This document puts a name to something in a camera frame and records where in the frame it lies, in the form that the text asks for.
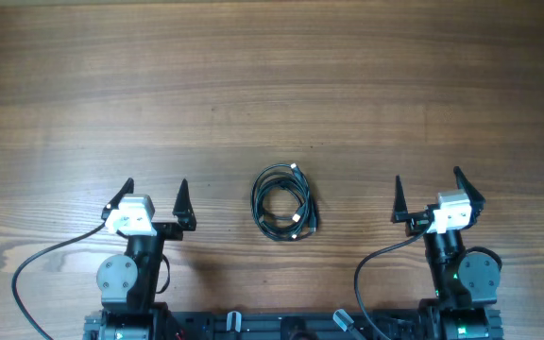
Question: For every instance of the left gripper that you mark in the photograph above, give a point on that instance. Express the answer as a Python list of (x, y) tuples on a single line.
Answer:
[(173, 231)]

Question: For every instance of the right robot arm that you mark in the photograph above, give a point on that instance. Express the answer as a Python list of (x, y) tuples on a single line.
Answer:
[(465, 280)]

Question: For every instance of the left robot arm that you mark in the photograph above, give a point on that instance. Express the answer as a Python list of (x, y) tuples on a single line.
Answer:
[(129, 282)]

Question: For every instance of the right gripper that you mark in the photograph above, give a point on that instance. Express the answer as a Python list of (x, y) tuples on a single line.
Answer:
[(419, 216)]

